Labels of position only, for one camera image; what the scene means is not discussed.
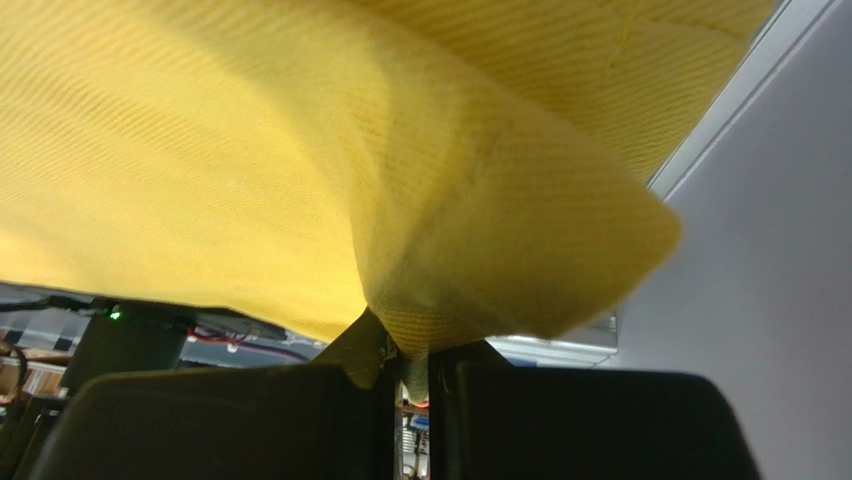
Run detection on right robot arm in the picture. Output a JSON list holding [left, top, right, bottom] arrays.
[[1, 302, 760, 479]]

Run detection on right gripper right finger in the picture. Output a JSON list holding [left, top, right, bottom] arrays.
[[429, 341, 760, 479]]

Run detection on yellow trousers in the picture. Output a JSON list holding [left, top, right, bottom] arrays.
[[0, 0, 780, 404]]

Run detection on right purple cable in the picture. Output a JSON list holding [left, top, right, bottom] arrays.
[[192, 326, 314, 365]]

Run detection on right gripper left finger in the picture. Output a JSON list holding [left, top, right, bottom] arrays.
[[31, 312, 395, 479]]

